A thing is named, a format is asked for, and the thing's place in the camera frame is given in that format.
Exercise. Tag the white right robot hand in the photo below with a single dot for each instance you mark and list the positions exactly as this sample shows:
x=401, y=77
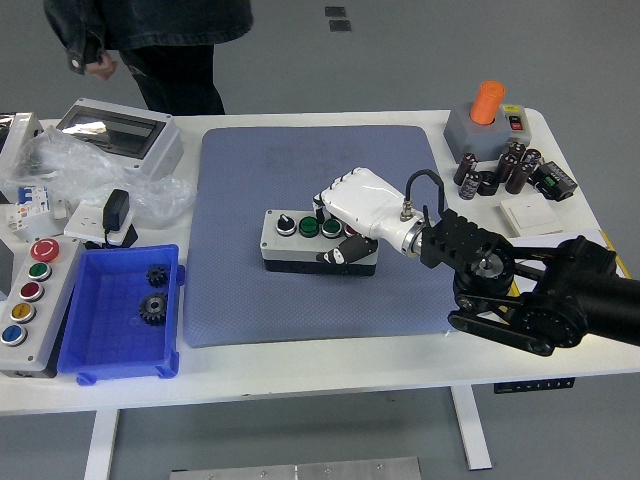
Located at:
x=365, y=200

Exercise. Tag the person's hand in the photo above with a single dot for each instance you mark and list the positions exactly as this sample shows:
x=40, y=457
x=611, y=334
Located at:
x=102, y=67

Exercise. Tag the grey four-button control box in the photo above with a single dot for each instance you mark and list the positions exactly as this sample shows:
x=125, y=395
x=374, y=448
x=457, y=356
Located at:
x=290, y=250

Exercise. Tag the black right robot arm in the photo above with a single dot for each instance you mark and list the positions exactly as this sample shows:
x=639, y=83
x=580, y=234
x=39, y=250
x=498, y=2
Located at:
x=575, y=300

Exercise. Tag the black desk control panel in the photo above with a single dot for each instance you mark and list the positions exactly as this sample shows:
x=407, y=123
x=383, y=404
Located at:
x=532, y=386

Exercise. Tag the grey five-button control box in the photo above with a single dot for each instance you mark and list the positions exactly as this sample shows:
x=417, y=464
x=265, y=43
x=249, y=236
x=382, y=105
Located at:
x=45, y=320

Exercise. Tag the person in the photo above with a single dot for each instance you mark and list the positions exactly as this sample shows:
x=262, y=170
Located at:
x=175, y=50

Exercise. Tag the black cylindrical capacitor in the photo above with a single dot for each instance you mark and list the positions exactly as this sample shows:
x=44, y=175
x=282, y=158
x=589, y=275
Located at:
x=508, y=167
x=531, y=159
x=465, y=169
x=517, y=177
x=516, y=149
x=470, y=186

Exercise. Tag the clear plastic bag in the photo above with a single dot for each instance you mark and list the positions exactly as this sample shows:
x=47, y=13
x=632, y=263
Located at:
x=75, y=170

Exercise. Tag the black power adapter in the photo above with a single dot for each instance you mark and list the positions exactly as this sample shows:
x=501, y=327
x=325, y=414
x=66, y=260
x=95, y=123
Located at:
x=116, y=207

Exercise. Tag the blue-grey table mat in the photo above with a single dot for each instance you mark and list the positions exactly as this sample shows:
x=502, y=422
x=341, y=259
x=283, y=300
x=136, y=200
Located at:
x=240, y=280

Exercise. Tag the white blue circuit breaker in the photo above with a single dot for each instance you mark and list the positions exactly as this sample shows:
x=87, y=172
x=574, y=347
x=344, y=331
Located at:
x=30, y=200

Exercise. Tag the orange cylinder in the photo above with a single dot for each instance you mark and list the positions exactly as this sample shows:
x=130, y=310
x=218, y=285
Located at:
x=487, y=102

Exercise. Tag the black floor plate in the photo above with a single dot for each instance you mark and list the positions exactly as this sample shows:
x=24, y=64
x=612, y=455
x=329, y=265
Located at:
x=335, y=12
x=340, y=26

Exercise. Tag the small black bevel gear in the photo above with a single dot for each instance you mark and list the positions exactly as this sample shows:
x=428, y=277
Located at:
x=156, y=276

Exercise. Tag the large black bevel gear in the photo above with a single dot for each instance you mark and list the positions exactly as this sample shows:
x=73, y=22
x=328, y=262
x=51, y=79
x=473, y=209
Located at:
x=153, y=309

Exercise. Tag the white table leg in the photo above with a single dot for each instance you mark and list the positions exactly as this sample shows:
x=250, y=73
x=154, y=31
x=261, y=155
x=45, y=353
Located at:
x=101, y=445
x=472, y=430

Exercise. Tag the yellow and white carton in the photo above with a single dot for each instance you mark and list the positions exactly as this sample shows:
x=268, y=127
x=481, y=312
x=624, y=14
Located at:
x=616, y=257

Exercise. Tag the blue plastic bin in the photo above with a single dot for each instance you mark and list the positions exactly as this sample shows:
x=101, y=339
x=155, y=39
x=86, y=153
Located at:
x=100, y=325

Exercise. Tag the grey metal plate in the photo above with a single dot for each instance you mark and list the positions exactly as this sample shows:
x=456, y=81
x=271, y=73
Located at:
x=295, y=470

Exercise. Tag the grey enclosure with clear lid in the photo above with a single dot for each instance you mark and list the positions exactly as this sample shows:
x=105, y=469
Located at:
x=160, y=150

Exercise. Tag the white plastic enclosure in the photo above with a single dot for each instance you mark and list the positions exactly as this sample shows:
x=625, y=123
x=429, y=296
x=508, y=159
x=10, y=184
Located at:
x=20, y=135

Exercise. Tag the grey switch box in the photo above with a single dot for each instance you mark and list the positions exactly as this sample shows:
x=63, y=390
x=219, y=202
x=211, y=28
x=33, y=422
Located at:
x=480, y=140

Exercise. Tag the white wall socket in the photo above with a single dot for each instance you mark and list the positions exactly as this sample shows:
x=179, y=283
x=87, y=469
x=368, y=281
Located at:
x=82, y=222

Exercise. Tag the white wall switch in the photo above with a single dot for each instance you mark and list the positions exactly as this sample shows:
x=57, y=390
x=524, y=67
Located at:
x=532, y=215

